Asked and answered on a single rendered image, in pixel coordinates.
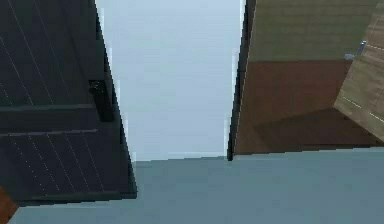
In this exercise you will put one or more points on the black room door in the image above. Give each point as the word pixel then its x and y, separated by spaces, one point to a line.
pixel 50 66

